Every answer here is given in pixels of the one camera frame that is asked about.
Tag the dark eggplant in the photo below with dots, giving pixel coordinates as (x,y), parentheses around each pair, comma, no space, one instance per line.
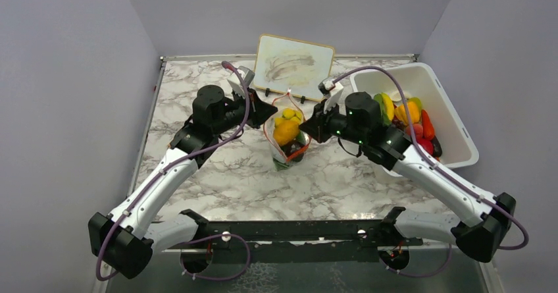
(437,148)

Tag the green leaf vegetable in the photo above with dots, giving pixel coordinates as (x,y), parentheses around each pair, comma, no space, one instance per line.
(384,116)

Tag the pink peach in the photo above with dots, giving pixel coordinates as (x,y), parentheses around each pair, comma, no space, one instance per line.
(415,129)

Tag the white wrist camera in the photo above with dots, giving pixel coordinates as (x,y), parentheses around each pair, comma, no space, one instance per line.
(237,85)
(332,91)

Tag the small whiteboard with wood frame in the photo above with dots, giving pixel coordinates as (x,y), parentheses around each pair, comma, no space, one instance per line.
(288,65)

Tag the red apple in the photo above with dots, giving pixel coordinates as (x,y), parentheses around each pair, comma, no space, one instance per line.
(426,145)

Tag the clear zip top bag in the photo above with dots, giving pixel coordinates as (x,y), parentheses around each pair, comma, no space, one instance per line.
(282,102)

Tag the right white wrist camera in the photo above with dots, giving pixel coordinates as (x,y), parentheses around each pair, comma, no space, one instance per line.
(332,91)

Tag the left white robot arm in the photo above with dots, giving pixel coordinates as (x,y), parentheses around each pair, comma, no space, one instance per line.
(127,238)

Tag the red chili pepper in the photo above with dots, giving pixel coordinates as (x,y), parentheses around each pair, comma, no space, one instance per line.
(428,128)

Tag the dark round mushroom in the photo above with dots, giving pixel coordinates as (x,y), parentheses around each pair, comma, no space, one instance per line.
(294,151)

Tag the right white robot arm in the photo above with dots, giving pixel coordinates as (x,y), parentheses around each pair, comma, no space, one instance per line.
(479,221)

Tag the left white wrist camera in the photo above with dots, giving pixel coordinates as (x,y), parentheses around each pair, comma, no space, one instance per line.
(237,85)

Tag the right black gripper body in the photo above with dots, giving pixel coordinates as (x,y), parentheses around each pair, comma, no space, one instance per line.
(333,123)

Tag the orange mango fruit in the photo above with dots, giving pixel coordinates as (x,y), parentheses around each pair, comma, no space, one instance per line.
(285,132)

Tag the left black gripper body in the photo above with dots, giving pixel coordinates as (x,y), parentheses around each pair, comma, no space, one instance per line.
(238,110)

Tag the white garlic bulb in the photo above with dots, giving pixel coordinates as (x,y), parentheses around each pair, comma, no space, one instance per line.
(397,96)

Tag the white plastic bin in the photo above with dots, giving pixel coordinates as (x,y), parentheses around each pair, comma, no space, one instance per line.
(419,80)

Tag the yellow bell pepper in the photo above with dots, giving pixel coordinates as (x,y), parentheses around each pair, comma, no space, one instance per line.
(412,112)

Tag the green lettuce head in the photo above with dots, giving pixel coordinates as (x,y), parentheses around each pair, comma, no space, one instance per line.
(279,166)

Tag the yellow banana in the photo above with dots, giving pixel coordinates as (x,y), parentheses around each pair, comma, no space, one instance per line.
(388,105)
(289,114)

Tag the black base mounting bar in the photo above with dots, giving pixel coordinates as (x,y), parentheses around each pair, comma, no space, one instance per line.
(292,241)

